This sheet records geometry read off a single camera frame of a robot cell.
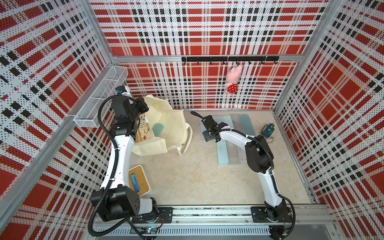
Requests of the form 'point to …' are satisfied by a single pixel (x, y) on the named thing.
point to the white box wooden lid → (137, 180)
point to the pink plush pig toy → (232, 79)
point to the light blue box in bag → (157, 128)
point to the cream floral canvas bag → (174, 135)
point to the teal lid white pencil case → (207, 136)
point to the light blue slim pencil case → (227, 120)
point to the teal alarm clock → (267, 130)
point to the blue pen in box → (135, 185)
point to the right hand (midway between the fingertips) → (213, 132)
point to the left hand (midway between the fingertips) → (146, 98)
